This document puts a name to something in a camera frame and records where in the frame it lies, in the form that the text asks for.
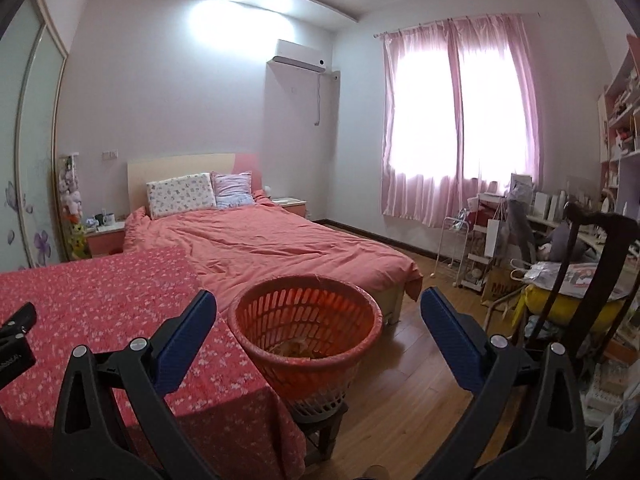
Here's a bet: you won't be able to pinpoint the white air conditioner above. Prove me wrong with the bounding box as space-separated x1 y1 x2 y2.
266 39 325 72

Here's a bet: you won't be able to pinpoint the flower print sliding wardrobe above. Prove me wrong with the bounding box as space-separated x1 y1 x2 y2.
0 0 68 273

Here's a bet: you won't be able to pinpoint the white wire rack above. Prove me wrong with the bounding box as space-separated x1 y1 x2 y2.
435 215 473 283

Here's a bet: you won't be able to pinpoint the grey cushion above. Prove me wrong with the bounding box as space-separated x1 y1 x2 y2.
542 222 586 261

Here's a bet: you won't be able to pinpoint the pink white bookshelf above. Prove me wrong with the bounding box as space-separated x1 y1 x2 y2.
597 35 640 211

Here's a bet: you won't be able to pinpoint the pink nightstand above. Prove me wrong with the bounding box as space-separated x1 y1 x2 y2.
85 225 126 258

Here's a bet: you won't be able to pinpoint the orange plastic basket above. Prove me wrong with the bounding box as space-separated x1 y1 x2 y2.
227 274 385 423

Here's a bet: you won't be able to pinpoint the white paper bag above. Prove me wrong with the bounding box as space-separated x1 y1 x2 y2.
485 219 508 261

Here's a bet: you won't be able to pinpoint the cluttered white desk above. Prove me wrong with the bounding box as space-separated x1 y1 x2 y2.
475 192 640 261

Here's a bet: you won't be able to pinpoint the red floral tablecloth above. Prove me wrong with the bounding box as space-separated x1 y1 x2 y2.
0 246 307 480

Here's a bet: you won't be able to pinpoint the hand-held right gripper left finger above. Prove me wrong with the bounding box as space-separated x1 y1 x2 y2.
52 289 218 480

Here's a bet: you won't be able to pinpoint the beige bed headboard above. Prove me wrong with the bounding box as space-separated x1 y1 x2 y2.
127 153 262 211

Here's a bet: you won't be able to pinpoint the white floral pillow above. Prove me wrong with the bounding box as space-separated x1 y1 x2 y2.
146 173 217 218

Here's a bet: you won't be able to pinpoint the bed with pink duvet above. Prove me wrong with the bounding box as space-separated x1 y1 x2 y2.
122 190 423 328

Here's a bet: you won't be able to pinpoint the white printed plastic bag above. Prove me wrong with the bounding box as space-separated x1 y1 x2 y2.
510 257 626 296

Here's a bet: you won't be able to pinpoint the yellow bag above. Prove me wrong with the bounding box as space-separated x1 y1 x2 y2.
522 282 633 333

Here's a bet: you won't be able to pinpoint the yellow green plush toy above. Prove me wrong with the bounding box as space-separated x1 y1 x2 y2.
70 222 91 256

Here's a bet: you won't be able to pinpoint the curtain rod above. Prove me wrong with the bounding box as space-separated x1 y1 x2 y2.
372 10 541 38

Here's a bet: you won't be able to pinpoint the dark wooden stool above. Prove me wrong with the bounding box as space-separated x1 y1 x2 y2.
302 405 348 466

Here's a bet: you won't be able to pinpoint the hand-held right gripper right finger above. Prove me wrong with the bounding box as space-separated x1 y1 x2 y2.
420 286 588 480

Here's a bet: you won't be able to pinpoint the pink striped pillow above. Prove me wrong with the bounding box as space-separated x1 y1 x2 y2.
211 171 256 209

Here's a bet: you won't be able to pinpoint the pink curtain panel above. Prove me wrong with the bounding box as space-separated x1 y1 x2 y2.
380 20 463 226
450 14 543 196

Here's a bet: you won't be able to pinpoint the white metal tube frame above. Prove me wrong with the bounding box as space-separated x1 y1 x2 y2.
482 295 521 331

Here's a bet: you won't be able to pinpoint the hanging plush toys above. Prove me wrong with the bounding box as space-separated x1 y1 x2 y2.
57 155 83 221

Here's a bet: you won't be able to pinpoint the dark wooden chair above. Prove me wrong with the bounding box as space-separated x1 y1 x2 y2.
520 202 640 361

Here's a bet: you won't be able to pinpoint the wooden nightstand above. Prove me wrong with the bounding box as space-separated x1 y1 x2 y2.
272 196 307 218

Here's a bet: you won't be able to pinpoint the pile of books and boxes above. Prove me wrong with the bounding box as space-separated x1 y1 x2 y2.
585 325 640 461

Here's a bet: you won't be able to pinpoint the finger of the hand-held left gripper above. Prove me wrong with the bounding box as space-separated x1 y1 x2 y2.
0 302 38 343

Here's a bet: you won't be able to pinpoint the brown printed paper bag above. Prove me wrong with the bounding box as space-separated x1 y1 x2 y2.
481 267 526 306

